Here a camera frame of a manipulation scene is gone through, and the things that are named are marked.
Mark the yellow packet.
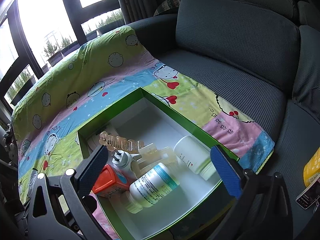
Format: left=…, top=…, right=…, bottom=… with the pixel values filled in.
left=303, top=148, right=320, bottom=187

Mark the dark grey sofa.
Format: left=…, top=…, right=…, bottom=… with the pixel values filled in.
left=127, top=0, right=319, bottom=239

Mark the grey plush toy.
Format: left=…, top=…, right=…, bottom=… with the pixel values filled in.
left=2, top=123, right=18, bottom=168

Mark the white green-capped bottle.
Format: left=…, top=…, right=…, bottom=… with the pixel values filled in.
left=174, top=136, right=216, bottom=180

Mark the colourful cartoon bed sheet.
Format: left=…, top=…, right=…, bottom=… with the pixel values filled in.
left=12, top=26, right=274, bottom=202

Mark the white calcium tablet bottle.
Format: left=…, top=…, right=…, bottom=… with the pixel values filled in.
left=120, top=163, right=180, bottom=214

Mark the patterned cushion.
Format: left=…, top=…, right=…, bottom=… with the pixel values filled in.
left=154, top=0, right=181, bottom=16

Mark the green cardboard box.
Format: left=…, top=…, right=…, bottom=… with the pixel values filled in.
left=77, top=88, right=233, bottom=239

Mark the black window frame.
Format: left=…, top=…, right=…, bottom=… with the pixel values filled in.
left=1, top=0, right=124, bottom=111

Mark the white plug adapter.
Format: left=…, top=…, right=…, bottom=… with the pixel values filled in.
left=112, top=150, right=142, bottom=172

